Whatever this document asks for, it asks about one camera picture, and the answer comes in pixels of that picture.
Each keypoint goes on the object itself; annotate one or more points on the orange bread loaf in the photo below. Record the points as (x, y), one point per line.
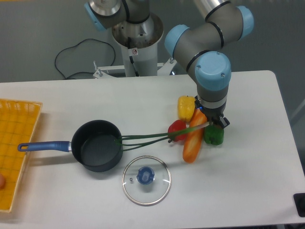
(194, 139)

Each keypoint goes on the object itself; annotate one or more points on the dark pot blue handle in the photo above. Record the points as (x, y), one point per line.
(96, 145)

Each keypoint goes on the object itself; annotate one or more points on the yellow bell pepper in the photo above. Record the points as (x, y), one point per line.
(186, 107)

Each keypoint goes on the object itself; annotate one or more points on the yellow plastic basket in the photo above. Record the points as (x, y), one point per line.
(18, 120)

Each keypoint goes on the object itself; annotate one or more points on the green bell pepper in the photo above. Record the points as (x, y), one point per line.
(213, 135)

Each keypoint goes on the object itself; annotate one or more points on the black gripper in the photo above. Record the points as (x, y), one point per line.
(214, 111)

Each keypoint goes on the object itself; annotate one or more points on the black device at table edge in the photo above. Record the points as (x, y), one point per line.
(299, 199)

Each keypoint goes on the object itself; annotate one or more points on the glass lid blue knob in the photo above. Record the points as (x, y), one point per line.
(146, 181)

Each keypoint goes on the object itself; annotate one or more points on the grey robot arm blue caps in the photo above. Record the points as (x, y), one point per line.
(196, 50)

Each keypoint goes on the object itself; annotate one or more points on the red bell pepper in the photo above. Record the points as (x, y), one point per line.
(177, 125)

